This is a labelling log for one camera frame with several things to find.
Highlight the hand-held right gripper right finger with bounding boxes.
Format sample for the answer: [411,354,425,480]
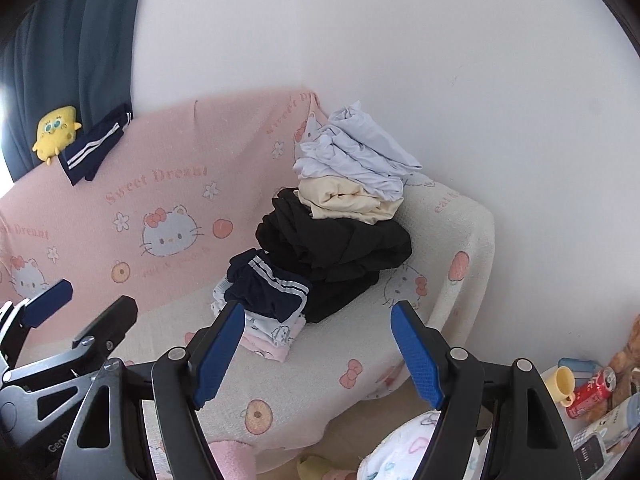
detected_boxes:
[390,300,583,480]

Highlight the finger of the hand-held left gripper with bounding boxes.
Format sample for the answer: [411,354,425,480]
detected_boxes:
[0,296,138,389]
[0,280,73,377]

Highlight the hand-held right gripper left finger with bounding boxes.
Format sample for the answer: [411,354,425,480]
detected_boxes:
[56,300,247,480]

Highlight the navy shorts with white stripes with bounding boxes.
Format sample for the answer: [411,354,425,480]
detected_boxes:
[225,249,313,321]
[57,104,133,186]

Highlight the white cartoon print garment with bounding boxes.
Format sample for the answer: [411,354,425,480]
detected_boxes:
[211,280,307,348]

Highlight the white heart print cloth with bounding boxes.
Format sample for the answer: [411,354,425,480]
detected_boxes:
[357,410,483,480]

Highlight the pink fluffy cloth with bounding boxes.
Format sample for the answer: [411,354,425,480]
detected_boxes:
[207,439,258,480]

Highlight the black garment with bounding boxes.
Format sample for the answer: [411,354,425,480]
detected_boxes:
[255,187,413,324]

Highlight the yellow cup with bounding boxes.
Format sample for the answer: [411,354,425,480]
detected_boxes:
[542,366,576,407]

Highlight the pale yellow cloth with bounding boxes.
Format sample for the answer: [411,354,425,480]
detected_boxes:
[297,454,332,480]

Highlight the light blue box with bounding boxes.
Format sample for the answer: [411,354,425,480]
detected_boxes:
[557,357,603,376]

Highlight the yellow plush toy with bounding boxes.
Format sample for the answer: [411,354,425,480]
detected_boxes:
[32,105,83,167]

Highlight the pink cat print blanket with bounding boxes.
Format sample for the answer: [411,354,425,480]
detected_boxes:
[0,89,496,453]

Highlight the cream garment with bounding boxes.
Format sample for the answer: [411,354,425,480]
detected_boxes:
[295,176,405,226]

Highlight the red drink can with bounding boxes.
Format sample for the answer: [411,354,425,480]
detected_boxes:
[566,366,617,420]

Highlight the black remote control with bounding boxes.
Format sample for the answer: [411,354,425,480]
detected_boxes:
[572,435,608,480]

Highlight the white printed box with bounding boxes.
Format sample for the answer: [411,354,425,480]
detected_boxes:
[572,397,640,456]

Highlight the white lavender garment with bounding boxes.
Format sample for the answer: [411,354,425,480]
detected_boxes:
[292,101,423,201]

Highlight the brown plush toy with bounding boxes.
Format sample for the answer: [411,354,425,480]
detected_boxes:
[607,315,640,411]

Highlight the dark teal curtain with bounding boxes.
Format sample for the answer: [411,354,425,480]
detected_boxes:
[0,0,151,181]

